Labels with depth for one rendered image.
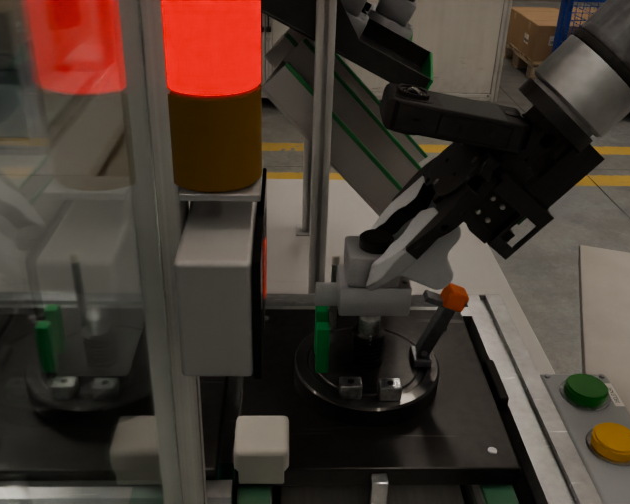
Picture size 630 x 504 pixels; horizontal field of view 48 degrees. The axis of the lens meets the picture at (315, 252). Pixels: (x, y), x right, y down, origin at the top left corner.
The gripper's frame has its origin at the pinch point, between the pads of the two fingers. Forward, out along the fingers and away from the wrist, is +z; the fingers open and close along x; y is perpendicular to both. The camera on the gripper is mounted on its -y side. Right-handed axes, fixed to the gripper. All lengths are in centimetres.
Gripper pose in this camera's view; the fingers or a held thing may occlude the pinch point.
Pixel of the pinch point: (368, 258)
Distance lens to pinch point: 62.9
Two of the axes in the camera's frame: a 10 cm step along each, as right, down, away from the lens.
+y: 7.4, 5.7, 3.5
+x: -0.3, -4.9, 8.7
